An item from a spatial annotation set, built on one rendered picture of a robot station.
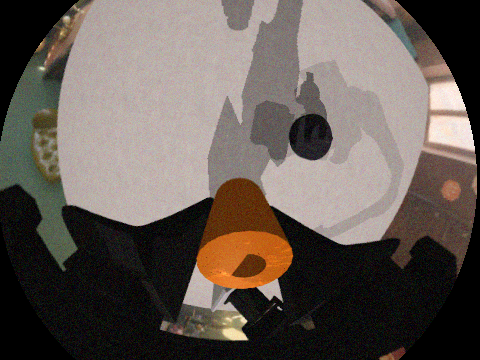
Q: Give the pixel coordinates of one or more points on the orange knob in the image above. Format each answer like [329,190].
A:
[243,245]

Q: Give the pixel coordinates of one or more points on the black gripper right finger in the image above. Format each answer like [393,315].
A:
[321,267]

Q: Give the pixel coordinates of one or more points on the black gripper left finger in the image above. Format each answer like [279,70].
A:
[162,254]

